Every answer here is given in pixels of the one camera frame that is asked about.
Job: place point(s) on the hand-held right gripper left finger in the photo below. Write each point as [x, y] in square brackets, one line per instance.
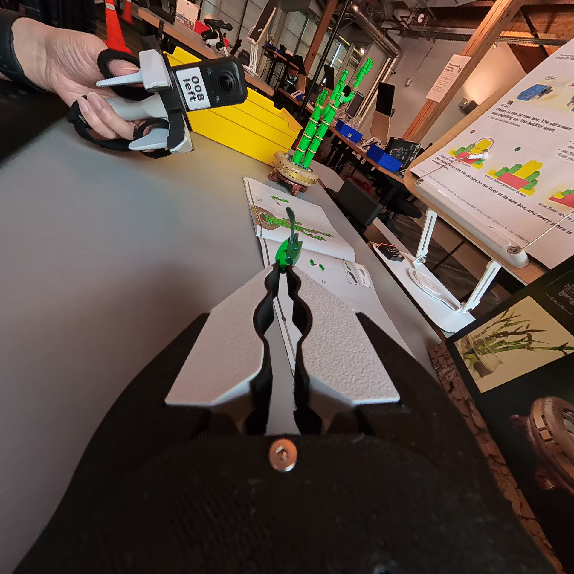
[215, 358]

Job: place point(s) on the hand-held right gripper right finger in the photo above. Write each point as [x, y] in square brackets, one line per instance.
[349, 358]

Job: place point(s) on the bright green lego stem piece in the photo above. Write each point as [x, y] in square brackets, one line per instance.
[287, 251]

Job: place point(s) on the dark green lego leaf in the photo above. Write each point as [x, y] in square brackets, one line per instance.
[291, 219]

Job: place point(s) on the person's left forearm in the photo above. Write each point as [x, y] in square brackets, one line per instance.
[6, 45]

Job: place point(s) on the green lego bamboo model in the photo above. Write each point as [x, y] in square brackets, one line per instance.
[323, 125]

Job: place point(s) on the lego instruction booklet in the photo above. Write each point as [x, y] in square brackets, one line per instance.
[309, 215]

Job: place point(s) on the black lego set box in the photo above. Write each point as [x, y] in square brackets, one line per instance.
[515, 403]

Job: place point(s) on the person's left hand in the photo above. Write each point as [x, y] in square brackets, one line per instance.
[58, 58]

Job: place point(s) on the black white toy robot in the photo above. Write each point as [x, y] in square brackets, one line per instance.
[217, 33]

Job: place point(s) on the yellow storage bin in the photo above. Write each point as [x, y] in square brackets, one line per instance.
[251, 125]

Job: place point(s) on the long wooden work table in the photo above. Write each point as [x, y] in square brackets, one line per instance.
[179, 27]

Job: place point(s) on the white document stand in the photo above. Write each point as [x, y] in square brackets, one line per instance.
[430, 287]

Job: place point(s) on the small black battery pack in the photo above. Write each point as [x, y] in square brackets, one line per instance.
[390, 252]

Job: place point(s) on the orange traffic cone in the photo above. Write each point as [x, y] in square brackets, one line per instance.
[114, 27]
[128, 9]

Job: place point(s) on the blue storage bin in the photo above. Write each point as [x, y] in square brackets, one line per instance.
[385, 157]
[349, 130]

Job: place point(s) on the black speaker box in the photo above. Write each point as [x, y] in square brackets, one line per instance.
[358, 202]

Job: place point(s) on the black monitor screen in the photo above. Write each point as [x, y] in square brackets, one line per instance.
[384, 96]

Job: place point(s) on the black product box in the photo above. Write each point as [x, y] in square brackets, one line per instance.
[403, 150]

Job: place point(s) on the white paper notice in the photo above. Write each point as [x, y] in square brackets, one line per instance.
[448, 76]

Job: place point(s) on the white illustrated task sheet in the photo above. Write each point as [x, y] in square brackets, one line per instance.
[506, 157]

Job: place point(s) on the silver ventilation duct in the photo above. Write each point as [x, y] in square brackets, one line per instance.
[381, 31]

